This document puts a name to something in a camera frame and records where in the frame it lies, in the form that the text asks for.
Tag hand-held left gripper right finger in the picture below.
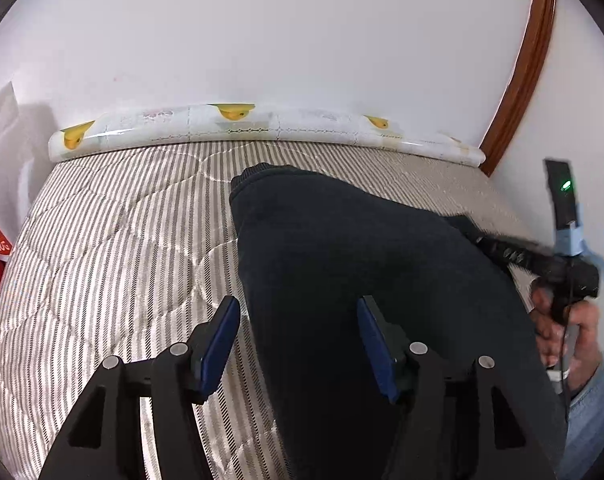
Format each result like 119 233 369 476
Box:
357 295 558 480

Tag black sweatshirt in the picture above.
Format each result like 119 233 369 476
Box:
229 164 568 480

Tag white roll with yellow print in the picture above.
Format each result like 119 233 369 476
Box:
48 102 485 166

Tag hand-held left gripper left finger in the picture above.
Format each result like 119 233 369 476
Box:
39 296 241 480

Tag striped mattress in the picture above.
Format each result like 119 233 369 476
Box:
0 140 548 480

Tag wooden door frame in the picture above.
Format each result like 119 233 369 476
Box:
479 0 559 177

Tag white paper shopping bag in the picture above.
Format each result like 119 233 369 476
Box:
0 82 50 226

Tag person's right hand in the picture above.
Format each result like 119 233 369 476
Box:
529 277 604 393

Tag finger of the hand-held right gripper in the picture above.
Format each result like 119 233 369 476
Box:
444 214 558 273

